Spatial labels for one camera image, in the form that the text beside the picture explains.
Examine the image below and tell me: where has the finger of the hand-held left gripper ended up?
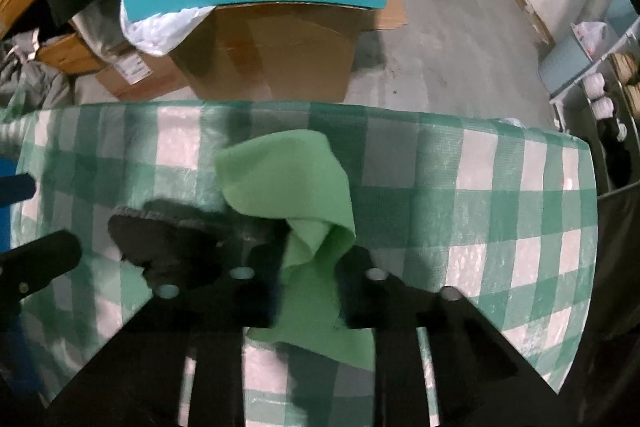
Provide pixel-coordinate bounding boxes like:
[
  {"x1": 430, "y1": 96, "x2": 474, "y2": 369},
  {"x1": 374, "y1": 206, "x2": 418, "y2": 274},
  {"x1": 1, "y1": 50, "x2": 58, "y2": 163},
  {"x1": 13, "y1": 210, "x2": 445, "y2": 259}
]
[
  {"x1": 0, "y1": 173, "x2": 36, "y2": 209},
  {"x1": 0, "y1": 229, "x2": 84, "y2": 324}
]

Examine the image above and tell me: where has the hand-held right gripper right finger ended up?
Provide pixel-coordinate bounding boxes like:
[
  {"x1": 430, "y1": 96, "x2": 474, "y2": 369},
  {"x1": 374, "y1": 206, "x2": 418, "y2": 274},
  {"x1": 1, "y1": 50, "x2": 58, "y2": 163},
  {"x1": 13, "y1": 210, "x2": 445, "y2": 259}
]
[{"x1": 339, "y1": 243, "x2": 562, "y2": 427}]

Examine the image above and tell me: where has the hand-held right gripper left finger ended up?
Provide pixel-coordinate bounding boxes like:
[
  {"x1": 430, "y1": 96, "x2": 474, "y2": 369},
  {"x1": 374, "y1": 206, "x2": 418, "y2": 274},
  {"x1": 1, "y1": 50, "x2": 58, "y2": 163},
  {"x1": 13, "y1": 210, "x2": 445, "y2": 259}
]
[{"x1": 45, "y1": 242, "x2": 288, "y2": 427}]

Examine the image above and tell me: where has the green cloth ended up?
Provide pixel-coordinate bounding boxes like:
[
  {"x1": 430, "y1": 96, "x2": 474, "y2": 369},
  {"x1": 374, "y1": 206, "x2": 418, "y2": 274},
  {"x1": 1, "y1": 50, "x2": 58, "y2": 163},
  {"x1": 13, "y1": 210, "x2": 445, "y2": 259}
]
[{"x1": 214, "y1": 130, "x2": 377, "y2": 370}]

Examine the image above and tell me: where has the grey hoodie pile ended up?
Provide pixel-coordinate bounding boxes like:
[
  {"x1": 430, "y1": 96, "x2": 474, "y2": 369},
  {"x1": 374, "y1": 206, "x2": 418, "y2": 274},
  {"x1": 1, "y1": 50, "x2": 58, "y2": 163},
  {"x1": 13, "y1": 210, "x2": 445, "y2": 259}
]
[{"x1": 0, "y1": 31, "x2": 75, "y2": 124}]

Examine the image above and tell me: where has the green white checked tablecloth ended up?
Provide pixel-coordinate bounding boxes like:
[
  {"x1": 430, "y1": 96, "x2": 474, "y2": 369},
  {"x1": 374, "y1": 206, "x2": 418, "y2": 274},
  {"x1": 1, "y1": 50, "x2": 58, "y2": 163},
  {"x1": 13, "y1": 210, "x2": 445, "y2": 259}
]
[{"x1": 0, "y1": 99, "x2": 599, "y2": 427}]

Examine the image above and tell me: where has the orange-brown cardboard box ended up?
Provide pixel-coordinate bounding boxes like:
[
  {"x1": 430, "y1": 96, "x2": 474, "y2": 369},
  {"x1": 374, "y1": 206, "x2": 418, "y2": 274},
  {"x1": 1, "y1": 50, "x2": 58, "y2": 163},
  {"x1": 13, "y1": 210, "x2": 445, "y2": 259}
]
[{"x1": 36, "y1": 33, "x2": 103, "y2": 76}]

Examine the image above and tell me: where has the cardboard box with white label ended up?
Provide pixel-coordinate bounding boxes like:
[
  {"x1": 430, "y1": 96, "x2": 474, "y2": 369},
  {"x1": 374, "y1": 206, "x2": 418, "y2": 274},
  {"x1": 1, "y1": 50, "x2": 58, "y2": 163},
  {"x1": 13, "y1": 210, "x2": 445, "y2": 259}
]
[{"x1": 94, "y1": 49, "x2": 193, "y2": 102}]

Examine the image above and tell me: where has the grey plastic package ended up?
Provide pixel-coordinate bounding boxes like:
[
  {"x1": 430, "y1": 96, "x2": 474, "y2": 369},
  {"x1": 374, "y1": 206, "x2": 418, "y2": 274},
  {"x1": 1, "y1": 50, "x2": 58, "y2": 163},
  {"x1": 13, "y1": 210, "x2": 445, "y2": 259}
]
[{"x1": 72, "y1": 0, "x2": 138, "y2": 60}]

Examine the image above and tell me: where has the metal shelf rack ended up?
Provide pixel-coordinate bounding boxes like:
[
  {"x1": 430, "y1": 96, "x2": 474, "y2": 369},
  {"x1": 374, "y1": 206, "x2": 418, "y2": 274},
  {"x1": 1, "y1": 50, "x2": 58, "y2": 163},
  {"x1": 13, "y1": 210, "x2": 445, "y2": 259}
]
[{"x1": 549, "y1": 14, "x2": 640, "y2": 200}]

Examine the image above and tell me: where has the large brown cardboard box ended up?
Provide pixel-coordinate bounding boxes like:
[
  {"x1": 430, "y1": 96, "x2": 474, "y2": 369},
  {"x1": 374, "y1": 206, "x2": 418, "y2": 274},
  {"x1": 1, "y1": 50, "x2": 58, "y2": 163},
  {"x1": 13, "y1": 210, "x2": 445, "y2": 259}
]
[{"x1": 169, "y1": 0, "x2": 410, "y2": 104}]

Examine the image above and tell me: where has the light blue board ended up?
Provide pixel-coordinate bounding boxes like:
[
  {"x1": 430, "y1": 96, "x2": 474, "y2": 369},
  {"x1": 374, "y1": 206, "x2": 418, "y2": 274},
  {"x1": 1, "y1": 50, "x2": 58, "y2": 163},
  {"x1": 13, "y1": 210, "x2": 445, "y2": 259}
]
[{"x1": 540, "y1": 41, "x2": 602, "y2": 98}]

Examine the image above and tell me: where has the small white plastic bag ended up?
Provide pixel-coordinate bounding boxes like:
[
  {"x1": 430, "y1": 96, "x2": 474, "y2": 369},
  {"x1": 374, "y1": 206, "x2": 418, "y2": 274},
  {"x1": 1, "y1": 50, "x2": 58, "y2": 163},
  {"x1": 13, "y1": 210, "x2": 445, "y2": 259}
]
[{"x1": 571, "y1": 20, "x2": 609, "y2": 56}]

